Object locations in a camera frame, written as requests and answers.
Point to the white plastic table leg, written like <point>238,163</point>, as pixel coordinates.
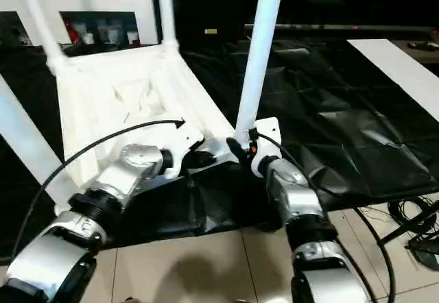
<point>260,42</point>
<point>20,128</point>
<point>168,8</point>
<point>37,18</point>

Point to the white plastic table top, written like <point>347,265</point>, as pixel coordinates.
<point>96,76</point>

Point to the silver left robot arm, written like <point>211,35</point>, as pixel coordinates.
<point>137,160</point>

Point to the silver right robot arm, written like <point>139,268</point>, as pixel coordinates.
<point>295,193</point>

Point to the black mat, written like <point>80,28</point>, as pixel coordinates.
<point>343,104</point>

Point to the small tan label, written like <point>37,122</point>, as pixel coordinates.
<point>210,31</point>

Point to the dark metal rod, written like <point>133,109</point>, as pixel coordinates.
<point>308,26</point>

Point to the white cup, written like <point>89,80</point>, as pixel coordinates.
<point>89,38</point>
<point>132,37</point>

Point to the white textured jar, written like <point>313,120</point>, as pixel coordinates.
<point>112,35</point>

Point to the white flat panel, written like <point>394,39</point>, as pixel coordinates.
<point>394,70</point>

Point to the black stand rod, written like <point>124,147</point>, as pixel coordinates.
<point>408,227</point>

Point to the grey white ornament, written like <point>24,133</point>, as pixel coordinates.
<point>15,35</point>

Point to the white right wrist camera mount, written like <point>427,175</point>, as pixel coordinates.
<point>269,128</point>

